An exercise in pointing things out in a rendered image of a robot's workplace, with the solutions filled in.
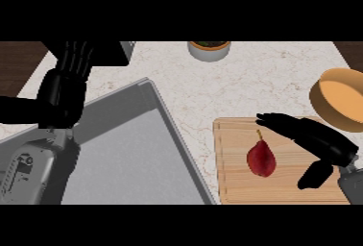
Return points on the potted plant in white pot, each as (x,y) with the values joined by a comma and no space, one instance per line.
(208,51)

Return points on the red pear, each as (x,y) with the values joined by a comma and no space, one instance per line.
(261,160)

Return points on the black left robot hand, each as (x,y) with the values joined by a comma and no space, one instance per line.
(61,96)

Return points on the large grey tray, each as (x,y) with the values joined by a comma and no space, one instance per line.
(137,153)

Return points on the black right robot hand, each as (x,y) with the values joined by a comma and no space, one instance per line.
(316,136)

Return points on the dark appliance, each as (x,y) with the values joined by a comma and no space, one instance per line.
(111,53)

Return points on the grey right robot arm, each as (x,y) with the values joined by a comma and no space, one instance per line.
(351,185)

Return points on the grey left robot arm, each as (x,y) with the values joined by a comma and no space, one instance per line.
(28,166)

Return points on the wooden cutting board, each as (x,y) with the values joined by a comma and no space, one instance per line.
(236,185)

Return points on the orange pot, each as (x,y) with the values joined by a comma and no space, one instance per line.
(343,99)

